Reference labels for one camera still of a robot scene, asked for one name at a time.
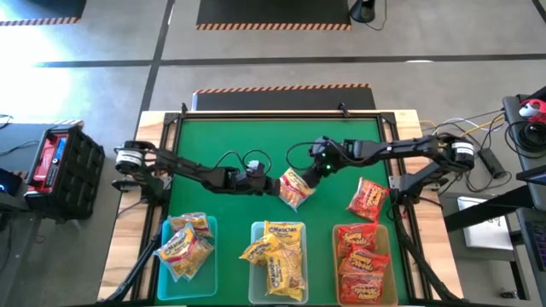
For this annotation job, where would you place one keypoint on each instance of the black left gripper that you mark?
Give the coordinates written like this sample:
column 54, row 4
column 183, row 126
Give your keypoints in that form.
column 251, row 185

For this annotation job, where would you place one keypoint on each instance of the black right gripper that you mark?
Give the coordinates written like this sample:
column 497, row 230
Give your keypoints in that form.
column 330, row 155

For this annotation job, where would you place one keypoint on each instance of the white-labelled Maruchan noodle packet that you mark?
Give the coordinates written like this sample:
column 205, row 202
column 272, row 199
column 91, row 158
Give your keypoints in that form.
column 294, row 189
column 192, row 221
column 177, row 249
column 199, row 258

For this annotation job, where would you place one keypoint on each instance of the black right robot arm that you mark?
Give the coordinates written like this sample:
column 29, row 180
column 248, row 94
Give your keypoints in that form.
column 401, row 149

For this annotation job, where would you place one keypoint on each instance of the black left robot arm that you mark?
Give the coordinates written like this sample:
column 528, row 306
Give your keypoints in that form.
column 187, row 168

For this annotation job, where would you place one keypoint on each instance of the green felt table mat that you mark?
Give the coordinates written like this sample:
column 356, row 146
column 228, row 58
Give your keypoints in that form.
column 230, row 136

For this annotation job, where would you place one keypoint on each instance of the black hazard-striped floor mat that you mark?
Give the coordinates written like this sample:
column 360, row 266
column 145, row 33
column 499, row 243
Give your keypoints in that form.
column 42, row 8
column 281, row 100
column 21, row 140
column 273, row 10

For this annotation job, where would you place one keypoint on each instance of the clear plastic bin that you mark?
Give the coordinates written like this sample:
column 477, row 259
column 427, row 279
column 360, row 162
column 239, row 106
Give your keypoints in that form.
column 257, row 283

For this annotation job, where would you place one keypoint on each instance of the teal plastic bin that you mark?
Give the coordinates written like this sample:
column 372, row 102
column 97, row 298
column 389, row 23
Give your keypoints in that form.
column 205, row 285

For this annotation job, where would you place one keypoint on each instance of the orange plastic bin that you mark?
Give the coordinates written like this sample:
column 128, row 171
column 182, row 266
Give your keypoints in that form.
column 391, row 273

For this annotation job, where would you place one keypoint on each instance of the black stand base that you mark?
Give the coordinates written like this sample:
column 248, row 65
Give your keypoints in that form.
column 362, row 10

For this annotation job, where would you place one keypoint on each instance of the black desk beam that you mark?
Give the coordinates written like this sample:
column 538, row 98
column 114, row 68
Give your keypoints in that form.
column 482, row 209

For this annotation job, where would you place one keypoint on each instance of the black power strip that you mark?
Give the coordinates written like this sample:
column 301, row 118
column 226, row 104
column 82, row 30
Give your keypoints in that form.
column 491, row 164

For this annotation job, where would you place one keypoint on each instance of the white box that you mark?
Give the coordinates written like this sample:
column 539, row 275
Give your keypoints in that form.
column 484, row 230

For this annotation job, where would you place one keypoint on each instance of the black plastic crate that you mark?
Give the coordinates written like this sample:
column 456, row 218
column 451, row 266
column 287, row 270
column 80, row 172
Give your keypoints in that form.
column 81, row 183

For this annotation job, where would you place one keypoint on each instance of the dark side desk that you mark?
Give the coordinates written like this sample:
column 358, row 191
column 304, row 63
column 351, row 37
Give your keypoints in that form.
column 512, row 106

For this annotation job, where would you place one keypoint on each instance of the red box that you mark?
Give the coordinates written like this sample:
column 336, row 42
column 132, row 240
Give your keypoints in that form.
column 49, row 158

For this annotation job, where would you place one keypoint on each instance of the red and white object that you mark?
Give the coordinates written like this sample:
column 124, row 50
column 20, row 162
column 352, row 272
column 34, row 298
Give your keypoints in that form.
column 531, row 110

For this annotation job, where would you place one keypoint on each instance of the dark laptop keyboard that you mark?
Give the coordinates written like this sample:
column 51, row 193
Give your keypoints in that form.
column 536, row 245

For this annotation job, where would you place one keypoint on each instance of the blue-lit device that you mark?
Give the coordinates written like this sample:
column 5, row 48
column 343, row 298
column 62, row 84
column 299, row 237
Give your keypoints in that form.
column 8, row 183

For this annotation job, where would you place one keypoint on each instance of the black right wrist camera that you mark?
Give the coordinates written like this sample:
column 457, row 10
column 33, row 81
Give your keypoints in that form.
column 326, row 164

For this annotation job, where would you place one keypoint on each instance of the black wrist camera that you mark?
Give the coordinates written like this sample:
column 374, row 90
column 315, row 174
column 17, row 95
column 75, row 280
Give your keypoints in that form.
column 254, row 167
column 326, row 164

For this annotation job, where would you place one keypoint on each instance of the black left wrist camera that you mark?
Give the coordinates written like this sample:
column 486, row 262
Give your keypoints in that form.
column 254, row 167

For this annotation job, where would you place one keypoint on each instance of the black table frame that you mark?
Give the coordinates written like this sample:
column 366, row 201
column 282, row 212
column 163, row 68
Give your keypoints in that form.
column 277, row 115

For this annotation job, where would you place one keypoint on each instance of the black frame clamp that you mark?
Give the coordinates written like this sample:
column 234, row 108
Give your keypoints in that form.
column 184, row 108
column 344, row 109

